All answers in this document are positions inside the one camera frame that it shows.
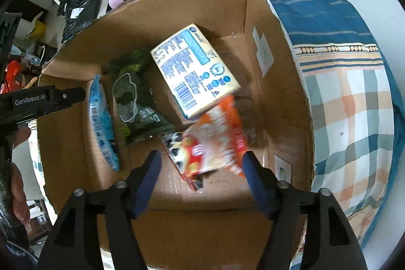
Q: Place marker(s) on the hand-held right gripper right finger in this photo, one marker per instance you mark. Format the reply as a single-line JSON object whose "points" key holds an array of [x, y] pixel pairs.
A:
{"points": [[253, 176]]}

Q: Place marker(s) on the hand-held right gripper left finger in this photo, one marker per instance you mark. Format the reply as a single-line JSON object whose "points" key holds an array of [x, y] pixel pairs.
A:
{"points": [[151, 173]]}

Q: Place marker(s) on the blue snack packet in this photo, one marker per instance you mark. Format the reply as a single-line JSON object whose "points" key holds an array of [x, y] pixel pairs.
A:
{"points": [[102, 130]]}

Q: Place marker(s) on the orange snack packet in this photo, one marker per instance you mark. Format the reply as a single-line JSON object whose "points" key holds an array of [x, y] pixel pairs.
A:
{"points": [[218, 137]]}

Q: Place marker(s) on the red plastic bag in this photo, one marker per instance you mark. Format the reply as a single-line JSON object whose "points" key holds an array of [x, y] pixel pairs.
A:
{"points": [[12, 75]]}

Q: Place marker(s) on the white blue snack box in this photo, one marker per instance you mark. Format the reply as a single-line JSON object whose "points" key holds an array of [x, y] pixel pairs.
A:
{"points": [[193, 70]]}

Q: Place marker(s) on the person's left hand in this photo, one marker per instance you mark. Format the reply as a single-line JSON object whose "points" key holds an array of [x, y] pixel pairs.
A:
{"points": [[18, 191]]}

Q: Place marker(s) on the plaid blue bedsheet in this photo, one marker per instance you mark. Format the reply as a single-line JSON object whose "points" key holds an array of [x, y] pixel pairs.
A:
{"points": [[345, 105]]}

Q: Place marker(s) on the dark green snack packet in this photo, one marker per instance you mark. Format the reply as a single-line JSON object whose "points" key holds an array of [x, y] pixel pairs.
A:
{"points": [[136, 99]]}

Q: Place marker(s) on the cardboard box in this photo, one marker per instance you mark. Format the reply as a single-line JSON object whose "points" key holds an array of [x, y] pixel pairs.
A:
{"points": [[177, 118]]}

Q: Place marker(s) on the black plastic bag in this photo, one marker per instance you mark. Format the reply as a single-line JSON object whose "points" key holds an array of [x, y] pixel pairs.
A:
{"points": [[79, 12]]}

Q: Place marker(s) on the yellow plastic bag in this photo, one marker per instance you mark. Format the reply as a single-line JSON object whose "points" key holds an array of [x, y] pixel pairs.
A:
{"points": [[38, 29]]}

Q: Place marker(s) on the red black-white snack packet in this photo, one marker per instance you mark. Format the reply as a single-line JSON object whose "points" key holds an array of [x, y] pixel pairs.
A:
{"points": [[182, 156]]}

